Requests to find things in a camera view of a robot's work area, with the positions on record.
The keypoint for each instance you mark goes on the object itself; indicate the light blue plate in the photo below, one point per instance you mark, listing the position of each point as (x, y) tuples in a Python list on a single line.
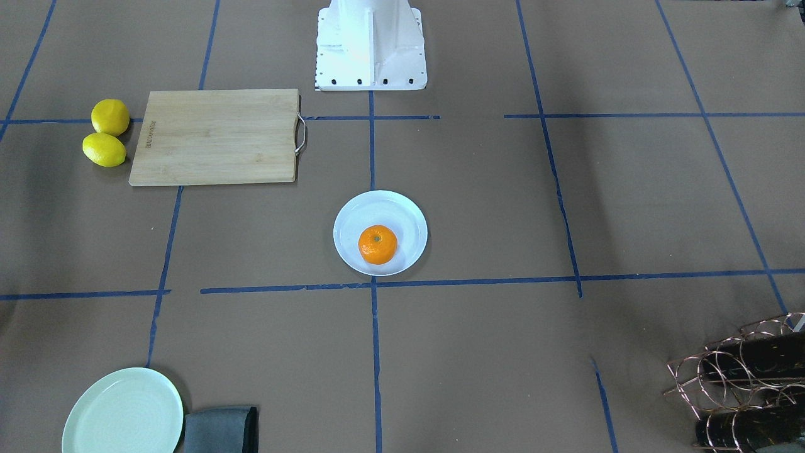
[(388, 209)]

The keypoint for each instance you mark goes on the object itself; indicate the orange fruit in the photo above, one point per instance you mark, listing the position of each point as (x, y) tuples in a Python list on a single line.
[(377, 244)]

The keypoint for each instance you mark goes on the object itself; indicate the light green plate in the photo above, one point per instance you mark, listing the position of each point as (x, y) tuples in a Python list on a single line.
[(134, 409)]

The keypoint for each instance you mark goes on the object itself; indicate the wooden cutting board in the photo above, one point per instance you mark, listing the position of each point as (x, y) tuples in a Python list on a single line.
[(203, 137)]

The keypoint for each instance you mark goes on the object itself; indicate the folded grey cloth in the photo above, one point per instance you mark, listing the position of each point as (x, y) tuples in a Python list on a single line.
[(222, 429)]

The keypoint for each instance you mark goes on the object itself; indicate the yellow lemon far side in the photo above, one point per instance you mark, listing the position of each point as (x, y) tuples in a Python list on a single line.
[(104, 149)]

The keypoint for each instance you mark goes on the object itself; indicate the yellow lemon near board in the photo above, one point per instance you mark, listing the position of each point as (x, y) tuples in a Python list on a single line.
[(110, 116)]

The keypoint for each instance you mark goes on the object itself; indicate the dark wine bottle middle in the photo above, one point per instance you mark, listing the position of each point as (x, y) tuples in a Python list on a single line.
[(771, 429)]

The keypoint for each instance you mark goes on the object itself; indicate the dark wine bottle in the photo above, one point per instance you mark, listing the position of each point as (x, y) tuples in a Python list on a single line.
[(771, 429), (779, 357)]

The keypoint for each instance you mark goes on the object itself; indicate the dark wine bottle upper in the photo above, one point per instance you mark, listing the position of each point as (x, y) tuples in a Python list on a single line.
[(779, 357)]

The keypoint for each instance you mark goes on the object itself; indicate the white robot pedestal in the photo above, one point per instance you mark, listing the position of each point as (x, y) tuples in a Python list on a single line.
[(370, 45)]

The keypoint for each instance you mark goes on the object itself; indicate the copper wire bottle rack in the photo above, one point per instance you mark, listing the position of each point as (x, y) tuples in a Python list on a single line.
[(746, 390)]

